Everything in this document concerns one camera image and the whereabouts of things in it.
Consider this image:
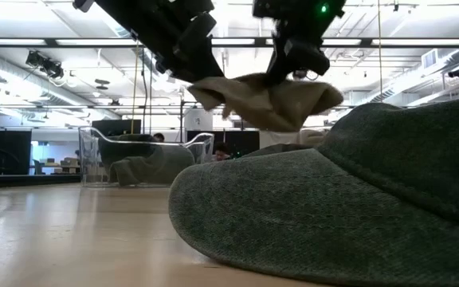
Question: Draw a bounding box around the clear plastic bin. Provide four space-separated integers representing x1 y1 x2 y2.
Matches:
77 126 215 188

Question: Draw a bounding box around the black partition screen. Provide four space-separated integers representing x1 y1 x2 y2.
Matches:
91 119 143 137
0 128 33 176
186 129 261 159

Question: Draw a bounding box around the silver ventilation duct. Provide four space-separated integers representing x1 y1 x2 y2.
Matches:
367 47 459 108

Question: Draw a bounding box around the background office desk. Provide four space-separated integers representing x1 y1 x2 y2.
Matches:
37 156 81 175

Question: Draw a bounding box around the gray green hat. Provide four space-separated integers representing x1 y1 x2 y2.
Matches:
99 133 196 187
167 96 459 287

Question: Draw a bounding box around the white ceiling air vent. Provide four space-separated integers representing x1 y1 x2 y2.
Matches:
421 48 440 69

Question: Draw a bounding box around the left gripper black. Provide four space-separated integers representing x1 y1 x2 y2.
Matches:
96 0 226 84

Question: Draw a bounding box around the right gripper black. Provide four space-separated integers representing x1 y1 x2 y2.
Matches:
252 0 347 86

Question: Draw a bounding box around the beige hat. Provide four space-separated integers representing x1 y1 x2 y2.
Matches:
186 72 345 134

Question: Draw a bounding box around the black overhead frame bar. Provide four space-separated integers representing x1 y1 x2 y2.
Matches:
0 37 459 49

